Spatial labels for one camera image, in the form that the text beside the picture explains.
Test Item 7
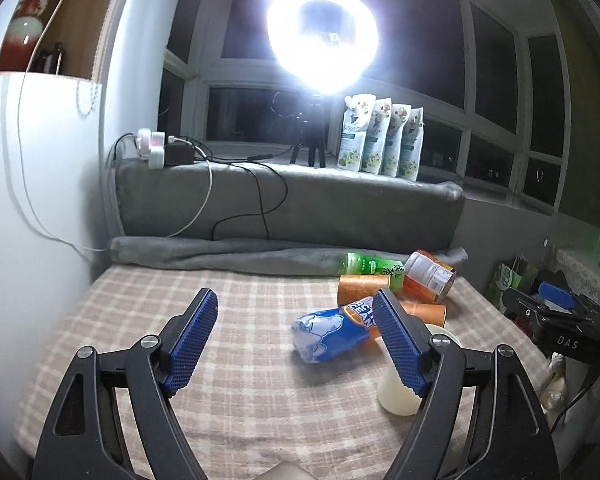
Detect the orange can with white label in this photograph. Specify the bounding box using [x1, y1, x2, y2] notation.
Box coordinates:
[402, 250, 458, 306]

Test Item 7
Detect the rolled grey blanket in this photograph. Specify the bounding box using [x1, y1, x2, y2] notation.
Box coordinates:
[109, 236, 472, 277]

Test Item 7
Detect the red white vase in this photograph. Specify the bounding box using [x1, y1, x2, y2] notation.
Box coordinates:
[0, 0, 74, 74]

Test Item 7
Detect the white power strip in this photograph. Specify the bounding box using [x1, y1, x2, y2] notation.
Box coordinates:
[115, 129, 169, 169]

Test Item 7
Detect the beige plaid bed sheet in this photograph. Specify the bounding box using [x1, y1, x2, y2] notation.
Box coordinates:
[12, 262, 554, 480]

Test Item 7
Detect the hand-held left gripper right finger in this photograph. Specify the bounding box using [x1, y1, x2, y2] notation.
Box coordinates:
[372, 290, 556, 480]

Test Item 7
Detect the cream plastic cup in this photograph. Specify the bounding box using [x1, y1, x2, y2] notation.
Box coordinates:
[377, 324, 463, 417]

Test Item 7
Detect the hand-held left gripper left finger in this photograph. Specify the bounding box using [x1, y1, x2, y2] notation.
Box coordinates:
[32, 288, 219, 480]

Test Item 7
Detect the grey cushion headboard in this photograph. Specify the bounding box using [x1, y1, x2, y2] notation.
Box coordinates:
[112, 157, 466, 257]

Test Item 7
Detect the green tea bottle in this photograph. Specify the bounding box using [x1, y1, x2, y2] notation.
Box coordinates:
[340, 252, 408, 291]

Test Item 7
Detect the green paper bag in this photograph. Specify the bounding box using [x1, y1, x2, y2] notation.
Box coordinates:
[487, 256, 539, 307]

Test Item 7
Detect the wooden wall shelf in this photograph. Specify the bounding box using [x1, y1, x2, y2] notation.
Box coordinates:
[0, 0, 133, 84]

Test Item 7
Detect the white green refill pouch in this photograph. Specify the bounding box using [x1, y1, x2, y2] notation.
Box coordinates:
[382, 103, 412, 179]
[337, 95, 376, 171]
[399, 106, 426, 182]
[362, 97, 394, 175]

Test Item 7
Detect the long white cable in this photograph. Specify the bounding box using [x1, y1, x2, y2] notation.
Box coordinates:
[17, 0, 112, 253]

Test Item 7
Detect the white beaded cord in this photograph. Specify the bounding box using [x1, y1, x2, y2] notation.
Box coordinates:
[76, 80, 104, 117]

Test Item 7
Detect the black power adapter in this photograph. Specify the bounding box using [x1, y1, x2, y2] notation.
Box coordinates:
[163, 142, 197, 166]

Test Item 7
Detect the ring light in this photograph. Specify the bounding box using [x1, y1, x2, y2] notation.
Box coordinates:
[265, 0, 381, 96]

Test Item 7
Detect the white charging cable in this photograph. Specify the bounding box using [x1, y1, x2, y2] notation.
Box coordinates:
[166, 136, 214, 239]

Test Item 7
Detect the black tripod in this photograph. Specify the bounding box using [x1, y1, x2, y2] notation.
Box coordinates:
[272, 91, 328, 169]

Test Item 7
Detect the white lace cloth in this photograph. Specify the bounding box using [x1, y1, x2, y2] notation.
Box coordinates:
[554, 250, 600, 307]

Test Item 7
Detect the black cable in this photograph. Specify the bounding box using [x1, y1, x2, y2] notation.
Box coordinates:
[194, 146, 301, 242]

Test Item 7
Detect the white plastic bag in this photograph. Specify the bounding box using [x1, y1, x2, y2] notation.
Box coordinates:
[539, 352, 572, 412]

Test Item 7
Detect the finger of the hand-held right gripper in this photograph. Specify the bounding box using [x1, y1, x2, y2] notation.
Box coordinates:
[539, 282, 577, 309]

